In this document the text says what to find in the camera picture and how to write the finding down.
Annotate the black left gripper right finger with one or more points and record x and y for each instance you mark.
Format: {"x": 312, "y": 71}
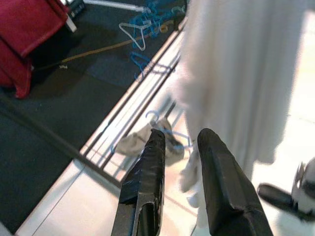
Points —
{"x": 221, "y": 186}

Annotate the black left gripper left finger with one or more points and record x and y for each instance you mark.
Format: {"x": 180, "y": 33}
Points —
{"x": 147, "y": 177}

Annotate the white T-shirt grey print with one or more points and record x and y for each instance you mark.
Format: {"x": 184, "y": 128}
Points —
{"x": 233, "y": 73}

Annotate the white plastic hanger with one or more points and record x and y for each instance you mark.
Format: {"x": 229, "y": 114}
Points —
{"x": 143, "y": 46}

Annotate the black metal clothes rack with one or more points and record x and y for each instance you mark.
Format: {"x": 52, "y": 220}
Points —
{"x": 98, "y": 169}

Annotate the black robot foot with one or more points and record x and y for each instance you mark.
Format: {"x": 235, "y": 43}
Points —
{"x": 275, "y": 195}

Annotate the black white machine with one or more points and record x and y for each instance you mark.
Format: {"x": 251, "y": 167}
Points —
{"x": 78, "y": 9}

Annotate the red cloth cover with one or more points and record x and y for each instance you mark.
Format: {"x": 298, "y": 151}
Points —
{"x": 24, "y": 37}

